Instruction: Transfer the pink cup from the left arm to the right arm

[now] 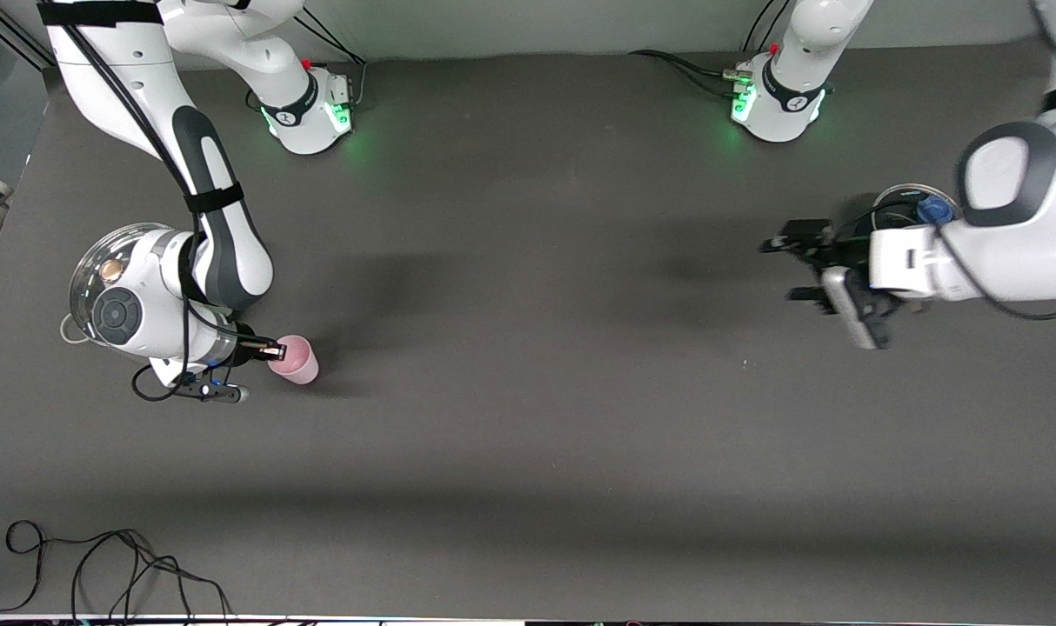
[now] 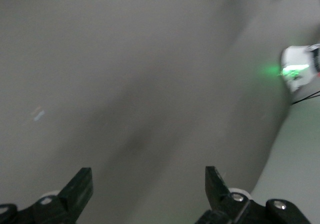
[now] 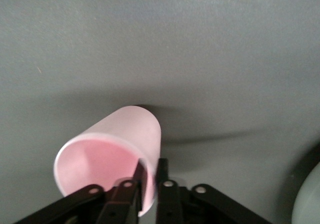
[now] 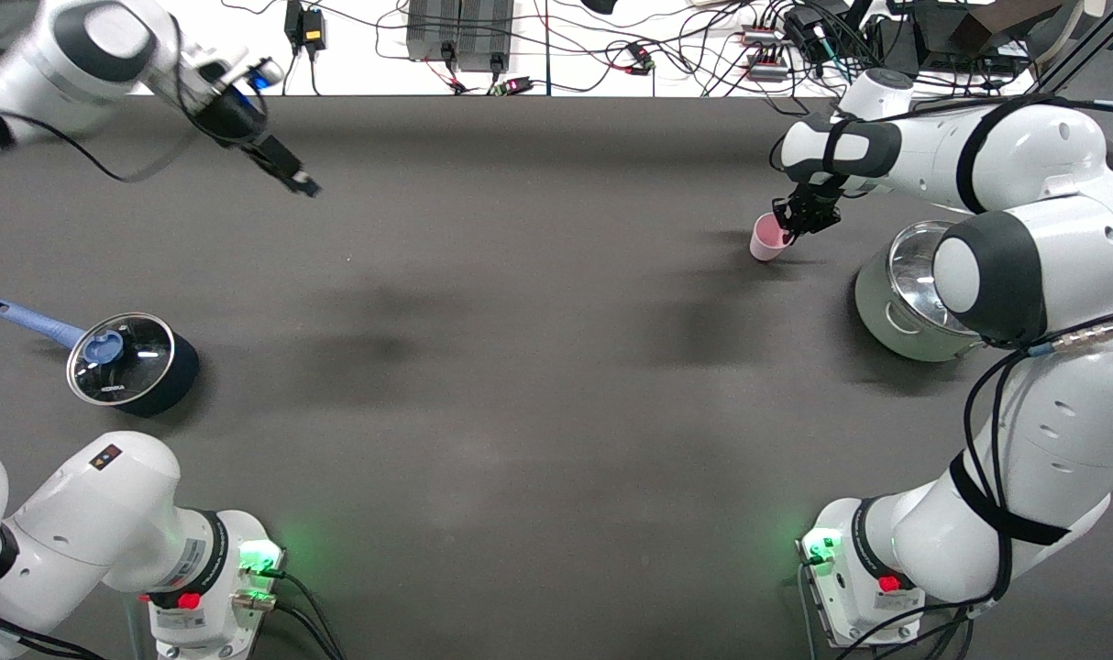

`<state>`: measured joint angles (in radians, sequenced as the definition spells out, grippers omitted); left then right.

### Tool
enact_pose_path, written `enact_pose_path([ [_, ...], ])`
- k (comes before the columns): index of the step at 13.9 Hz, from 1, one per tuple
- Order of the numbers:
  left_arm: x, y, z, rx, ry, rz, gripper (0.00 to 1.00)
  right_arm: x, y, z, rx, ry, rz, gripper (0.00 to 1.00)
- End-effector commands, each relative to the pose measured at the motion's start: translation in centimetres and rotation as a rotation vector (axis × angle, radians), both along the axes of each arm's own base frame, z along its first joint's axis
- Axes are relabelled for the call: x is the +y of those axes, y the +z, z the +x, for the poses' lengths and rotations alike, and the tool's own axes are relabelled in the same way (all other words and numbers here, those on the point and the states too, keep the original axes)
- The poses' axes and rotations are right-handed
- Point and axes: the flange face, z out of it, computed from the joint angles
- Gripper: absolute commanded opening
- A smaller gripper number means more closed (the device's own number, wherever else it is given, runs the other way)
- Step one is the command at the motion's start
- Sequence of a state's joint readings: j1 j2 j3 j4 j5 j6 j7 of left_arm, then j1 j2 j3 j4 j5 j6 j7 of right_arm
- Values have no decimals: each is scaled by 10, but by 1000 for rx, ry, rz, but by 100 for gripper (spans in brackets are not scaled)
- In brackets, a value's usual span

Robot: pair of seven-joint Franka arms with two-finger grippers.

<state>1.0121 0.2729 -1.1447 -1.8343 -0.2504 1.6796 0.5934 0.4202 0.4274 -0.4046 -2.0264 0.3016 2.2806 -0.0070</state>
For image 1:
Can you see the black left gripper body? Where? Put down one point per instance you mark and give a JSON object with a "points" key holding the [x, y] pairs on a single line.
{"points": [[846, 253]]}

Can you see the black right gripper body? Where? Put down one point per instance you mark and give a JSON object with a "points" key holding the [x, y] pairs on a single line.
{"points": [[245, 337]]}

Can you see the pink plastic cup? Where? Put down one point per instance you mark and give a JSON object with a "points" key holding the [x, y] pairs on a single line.
{"points": [[297, 365]]}

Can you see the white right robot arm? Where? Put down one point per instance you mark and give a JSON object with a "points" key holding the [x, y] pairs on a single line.
{"points": [[223, 252]]}

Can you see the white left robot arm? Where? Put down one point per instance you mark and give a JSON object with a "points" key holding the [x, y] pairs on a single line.
{"points": [[1015, 243]]}

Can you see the dark blue saucepan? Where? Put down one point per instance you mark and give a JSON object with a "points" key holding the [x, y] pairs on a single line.
{"points": [[863, 228]]}

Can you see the glass lid blue knob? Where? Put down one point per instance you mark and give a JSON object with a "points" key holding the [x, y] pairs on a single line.
{"points": [[935, 210]]}

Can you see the glass pot lid beige knob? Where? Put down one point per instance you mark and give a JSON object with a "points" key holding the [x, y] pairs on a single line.
{"points": [[102, 256]]}

